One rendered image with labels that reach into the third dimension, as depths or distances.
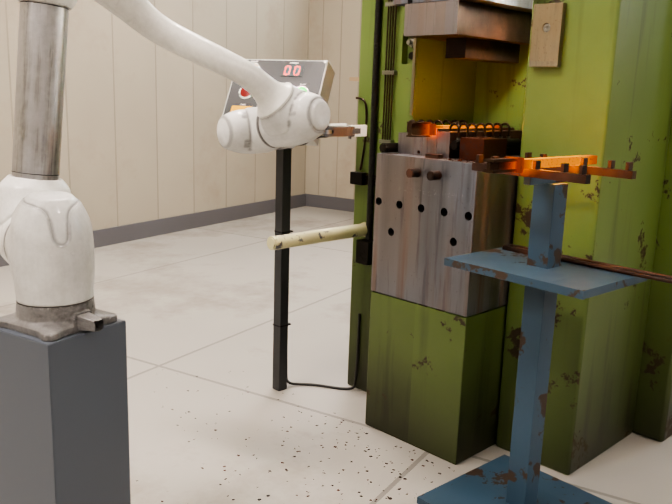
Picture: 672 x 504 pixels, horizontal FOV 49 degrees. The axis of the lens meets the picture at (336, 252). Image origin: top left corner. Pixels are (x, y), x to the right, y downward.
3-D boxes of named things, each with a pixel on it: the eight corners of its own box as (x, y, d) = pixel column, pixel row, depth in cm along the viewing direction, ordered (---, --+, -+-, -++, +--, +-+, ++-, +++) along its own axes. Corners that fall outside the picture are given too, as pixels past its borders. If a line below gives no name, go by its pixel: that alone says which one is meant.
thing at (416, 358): (455, 466, 225) (466, 318, 215) (364, 424, 251) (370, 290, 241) (550, 415, 264) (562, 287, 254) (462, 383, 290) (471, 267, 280)
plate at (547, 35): (557, 66, 205) (563, 2, 201) (528, 66, 211) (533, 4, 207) (560, 67, 206) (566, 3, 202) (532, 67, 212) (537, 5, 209)
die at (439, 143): (448, 158, 220) (450, 129, 218) (397, 153, 234) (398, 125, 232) (524, 154, 249) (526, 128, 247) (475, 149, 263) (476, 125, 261)
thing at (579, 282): (582, 299, 164) (583, 291, 163) (443, 265, 193) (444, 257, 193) (646, 280, 183) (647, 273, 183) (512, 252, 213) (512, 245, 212)
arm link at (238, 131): (263, 156, 185) (297, 148, 176) (211, 158, 174) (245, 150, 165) (257, 112, 185) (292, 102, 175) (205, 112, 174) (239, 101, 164)
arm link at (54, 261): (22, 312, 144) (15, 200, 140) (4, 290, 159) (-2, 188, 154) (105, 301, 153) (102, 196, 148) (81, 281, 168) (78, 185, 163)
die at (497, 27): (456, 34, 213) (458, -1, 211) (403, 36, 226) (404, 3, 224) (533, 44, 242) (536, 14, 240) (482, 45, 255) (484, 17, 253)
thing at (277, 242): (275, 253, 234) (275, 236, 233) (265, 250, 238) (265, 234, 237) (370, 237, 265) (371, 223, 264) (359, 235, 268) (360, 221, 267)
